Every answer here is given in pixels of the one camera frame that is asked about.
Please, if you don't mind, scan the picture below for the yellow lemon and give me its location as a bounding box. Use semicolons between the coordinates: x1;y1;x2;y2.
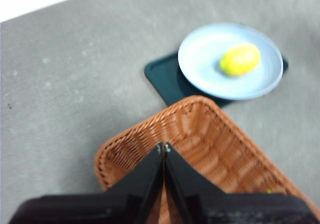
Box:
219;42;262;77

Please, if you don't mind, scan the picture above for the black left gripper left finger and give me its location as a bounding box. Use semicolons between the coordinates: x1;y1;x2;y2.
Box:
8;141;165;224

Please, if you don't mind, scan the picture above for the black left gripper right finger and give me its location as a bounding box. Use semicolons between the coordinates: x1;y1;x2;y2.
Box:
164;141;320;224

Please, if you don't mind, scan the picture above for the brown woven wicker basket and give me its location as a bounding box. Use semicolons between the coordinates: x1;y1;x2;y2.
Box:
94;95;320;224

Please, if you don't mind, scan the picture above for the light blue round plate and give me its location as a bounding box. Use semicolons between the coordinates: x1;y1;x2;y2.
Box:
177;22;285;101

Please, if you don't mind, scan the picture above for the black rectangular mat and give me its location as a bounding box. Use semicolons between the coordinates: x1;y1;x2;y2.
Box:
144;52;290;109

